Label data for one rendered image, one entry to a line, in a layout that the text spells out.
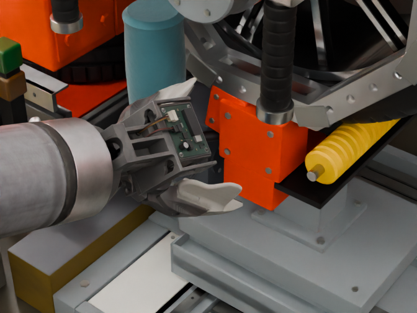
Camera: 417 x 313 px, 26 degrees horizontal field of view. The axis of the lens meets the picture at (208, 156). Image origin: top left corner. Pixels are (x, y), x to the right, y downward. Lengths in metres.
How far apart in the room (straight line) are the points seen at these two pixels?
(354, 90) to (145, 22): 0.30
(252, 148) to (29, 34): 0.44
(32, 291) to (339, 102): 0.82
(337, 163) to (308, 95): 0.11
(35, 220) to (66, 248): 1.07
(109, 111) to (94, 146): 1.15
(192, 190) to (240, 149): 0.54
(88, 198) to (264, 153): 0.67
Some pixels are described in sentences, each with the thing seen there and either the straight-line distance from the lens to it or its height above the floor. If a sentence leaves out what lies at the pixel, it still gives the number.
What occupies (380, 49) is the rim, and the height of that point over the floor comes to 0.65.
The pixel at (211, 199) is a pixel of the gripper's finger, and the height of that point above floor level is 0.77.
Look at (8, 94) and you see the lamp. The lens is 1.42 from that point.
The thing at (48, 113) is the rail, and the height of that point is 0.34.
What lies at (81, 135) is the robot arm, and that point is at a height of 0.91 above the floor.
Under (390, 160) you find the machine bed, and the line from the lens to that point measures 2.15.
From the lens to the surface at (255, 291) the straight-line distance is 1.66.
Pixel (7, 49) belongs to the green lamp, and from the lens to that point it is 1.39.
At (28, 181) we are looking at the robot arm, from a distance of 0.71.
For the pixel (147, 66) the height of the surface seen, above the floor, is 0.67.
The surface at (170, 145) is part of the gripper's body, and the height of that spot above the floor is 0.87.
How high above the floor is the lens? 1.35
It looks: 37 degrees down
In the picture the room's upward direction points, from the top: straight up
